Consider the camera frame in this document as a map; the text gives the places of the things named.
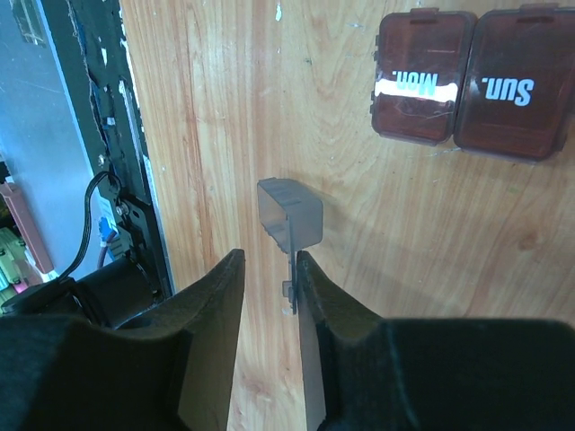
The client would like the brown double pill box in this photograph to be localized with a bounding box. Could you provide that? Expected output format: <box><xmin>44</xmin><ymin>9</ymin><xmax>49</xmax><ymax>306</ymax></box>
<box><xmin>370</xmin><ymin>4</ymin><xmax>574</xmax><ymax>162</ymax></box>

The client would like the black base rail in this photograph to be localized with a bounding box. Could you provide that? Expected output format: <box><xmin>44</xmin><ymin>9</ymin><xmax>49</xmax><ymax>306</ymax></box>
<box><xmin>38</xmin><ymin>1</ymin><xmax>173</xmax><ymax>298</ymax></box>

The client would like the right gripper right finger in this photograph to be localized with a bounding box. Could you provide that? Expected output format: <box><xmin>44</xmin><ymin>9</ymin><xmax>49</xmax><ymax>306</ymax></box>
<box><xmin>296</xmin><ymin>251</ymin><xmax>574</xmax><ymax>430</ymax></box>

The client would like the grey pill box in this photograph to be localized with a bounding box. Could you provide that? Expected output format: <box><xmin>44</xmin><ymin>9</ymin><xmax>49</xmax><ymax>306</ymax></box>
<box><xmin>257</xmin><ymin>177</ymin><xmax>323</xmax><ymax>313</ymax></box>

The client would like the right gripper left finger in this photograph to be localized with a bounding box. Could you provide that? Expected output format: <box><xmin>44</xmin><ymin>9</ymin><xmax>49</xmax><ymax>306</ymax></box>
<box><xmin>1</xmin><ymin>249</ymin><xmax>245</xmax><ymax>430</ymax></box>

